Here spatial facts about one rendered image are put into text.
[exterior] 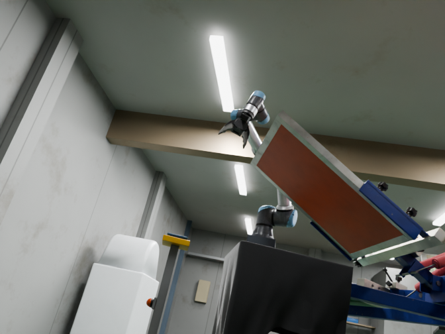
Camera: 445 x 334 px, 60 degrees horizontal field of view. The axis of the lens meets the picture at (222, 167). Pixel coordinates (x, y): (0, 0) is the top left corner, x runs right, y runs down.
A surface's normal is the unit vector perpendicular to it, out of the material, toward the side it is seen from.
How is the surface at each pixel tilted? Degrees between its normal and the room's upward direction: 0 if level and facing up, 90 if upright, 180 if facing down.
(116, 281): 90
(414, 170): 90
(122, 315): 90
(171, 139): 90
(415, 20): 180
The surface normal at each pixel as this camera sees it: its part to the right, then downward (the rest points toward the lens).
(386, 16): -0.21, 0.90
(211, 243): -0.11, -0.42
